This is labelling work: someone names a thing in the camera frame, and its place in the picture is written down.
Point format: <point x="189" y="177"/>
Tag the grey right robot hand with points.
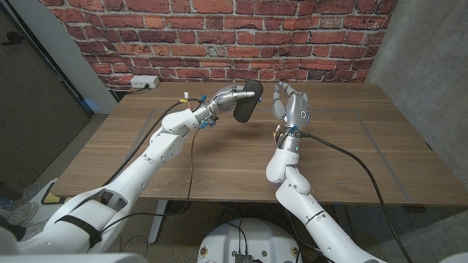
<point x="296" y="109"/>

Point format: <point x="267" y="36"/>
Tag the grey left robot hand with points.
<point x="225" y="98"/>

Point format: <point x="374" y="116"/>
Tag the black glasses case tan lining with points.
<point x="248" y="107"/>

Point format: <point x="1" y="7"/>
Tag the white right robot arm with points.
<point x="300" y="204"/>

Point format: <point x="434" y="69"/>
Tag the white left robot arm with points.
<point x="139" y="171"/>

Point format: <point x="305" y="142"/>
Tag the red brick printed backdrop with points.
<point x="226" y="36"/>

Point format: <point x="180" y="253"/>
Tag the white power strip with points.
<point x="144" y="81"/>

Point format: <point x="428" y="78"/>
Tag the slanted grey tape strip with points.
<point x="383" y="153"/>

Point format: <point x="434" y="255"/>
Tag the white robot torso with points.
<point x="248" y="237"/>

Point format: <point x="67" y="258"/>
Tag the white table leg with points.
<point x="158" y="223"/>

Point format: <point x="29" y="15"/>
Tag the dark perforated panel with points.
<point x="33" y="109"/>

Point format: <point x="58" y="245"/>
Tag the yellow and black floor mat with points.
<point x="51" y="199"/>

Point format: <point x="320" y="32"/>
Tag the grey sneaker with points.
<point x="20" y="213"/>

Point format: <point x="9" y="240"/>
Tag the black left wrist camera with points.
<point x="210" y="121"/>

